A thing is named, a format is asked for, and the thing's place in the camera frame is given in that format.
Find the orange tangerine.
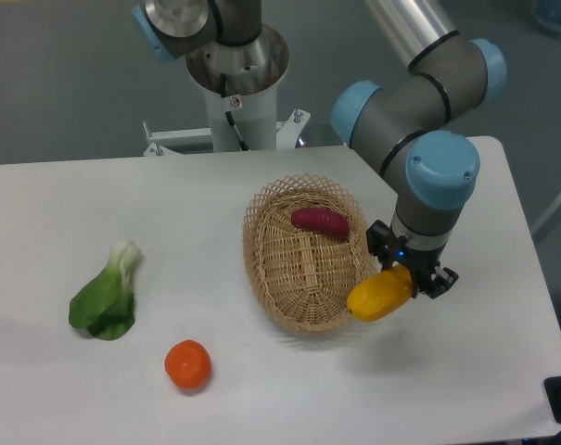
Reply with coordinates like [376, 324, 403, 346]
[164, 339, 211, 390]

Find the green bok choy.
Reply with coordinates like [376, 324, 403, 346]
[68, 240, 143, 341]

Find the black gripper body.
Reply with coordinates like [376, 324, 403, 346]
[389, 225, 447, 274]

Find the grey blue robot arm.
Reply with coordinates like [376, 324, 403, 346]
[133, 1, 507, 298]

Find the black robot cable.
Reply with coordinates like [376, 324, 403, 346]
[218, 72, 252, 152]

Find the woven wicker basket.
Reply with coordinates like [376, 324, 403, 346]
[242, 174, 376, 334]

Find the purple sweet potato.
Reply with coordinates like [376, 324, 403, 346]
[290, 208, 351, 237]

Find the yellow mango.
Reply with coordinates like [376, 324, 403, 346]
[347, 264, 414, 323]

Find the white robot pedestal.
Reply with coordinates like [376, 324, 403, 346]
[143, 24, 311, 156]

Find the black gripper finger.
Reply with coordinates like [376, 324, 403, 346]
[365, 220, 391, 270]
[412, 266, 459, 299]

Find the blue object in background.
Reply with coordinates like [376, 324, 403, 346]
[530, 0, 561, 40]

